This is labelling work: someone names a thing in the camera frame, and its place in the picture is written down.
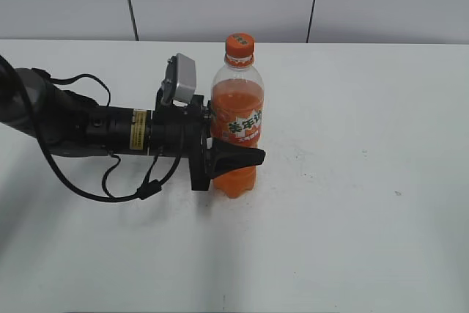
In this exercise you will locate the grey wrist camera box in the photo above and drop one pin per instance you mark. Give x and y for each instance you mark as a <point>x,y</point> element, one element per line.
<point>180,80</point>

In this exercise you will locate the orange soda plastic bottle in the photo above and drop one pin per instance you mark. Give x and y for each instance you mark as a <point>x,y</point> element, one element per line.
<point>237,98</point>

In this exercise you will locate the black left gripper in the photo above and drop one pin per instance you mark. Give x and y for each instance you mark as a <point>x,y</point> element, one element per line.
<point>180,131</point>

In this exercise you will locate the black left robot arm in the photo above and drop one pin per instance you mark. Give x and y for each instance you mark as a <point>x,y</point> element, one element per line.
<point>71,125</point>

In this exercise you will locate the orange bottle cap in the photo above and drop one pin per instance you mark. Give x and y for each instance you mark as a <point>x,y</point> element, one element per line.
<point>239,45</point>

